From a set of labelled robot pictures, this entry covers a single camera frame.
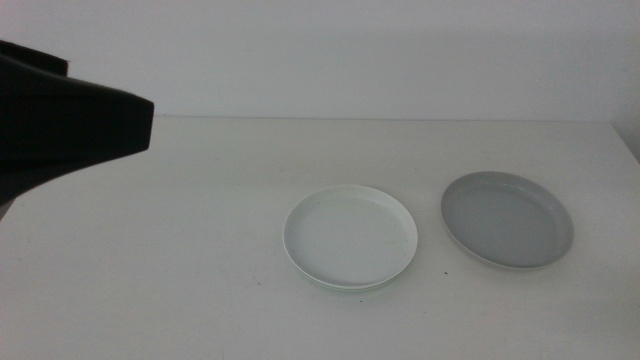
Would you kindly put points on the white shallow bowl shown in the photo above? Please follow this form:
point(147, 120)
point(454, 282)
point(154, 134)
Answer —
point(350, 240)

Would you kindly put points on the grey shallow bowl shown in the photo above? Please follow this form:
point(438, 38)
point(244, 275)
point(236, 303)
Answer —
point(505, 220)

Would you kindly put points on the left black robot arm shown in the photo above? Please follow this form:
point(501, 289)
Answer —
point(60, 120)

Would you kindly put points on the pale green shallow bowl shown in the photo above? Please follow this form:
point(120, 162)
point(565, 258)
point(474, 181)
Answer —
point(345, 290)

